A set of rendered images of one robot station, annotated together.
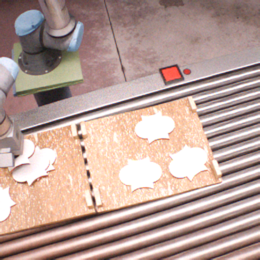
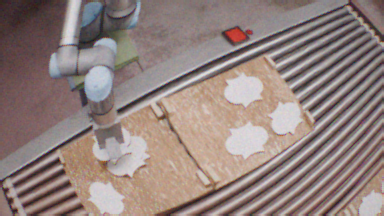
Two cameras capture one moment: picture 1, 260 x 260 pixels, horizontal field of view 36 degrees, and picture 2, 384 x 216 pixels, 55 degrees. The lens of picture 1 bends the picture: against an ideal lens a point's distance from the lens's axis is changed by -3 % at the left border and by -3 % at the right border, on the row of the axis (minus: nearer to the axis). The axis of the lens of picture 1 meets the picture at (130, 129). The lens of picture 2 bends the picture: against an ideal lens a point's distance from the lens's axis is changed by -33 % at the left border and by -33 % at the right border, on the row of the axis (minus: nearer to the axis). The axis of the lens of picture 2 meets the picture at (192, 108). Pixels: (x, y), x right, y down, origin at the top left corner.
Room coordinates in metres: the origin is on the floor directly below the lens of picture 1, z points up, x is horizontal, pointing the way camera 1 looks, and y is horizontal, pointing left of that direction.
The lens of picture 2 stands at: (-0.05, 0.46, 2.25)
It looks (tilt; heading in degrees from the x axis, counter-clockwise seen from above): 55 degrees down; 336
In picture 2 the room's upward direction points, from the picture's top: 1 degrees clockwise
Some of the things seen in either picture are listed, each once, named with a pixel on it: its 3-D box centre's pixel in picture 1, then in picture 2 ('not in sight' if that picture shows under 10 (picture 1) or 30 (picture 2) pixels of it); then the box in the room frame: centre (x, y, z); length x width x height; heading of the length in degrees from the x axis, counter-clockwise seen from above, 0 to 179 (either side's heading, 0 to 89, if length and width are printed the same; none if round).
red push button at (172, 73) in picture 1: (171, 74); (236, 36); (1.04, -0.18, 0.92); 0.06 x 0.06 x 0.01; 10
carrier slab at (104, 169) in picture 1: (148, 152); (245, 117); (0.71, -0.05, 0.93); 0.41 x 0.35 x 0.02; 96
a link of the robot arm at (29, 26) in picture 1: (32, 30); (90, 19); (1.24, 0.32, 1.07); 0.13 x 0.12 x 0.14; 69
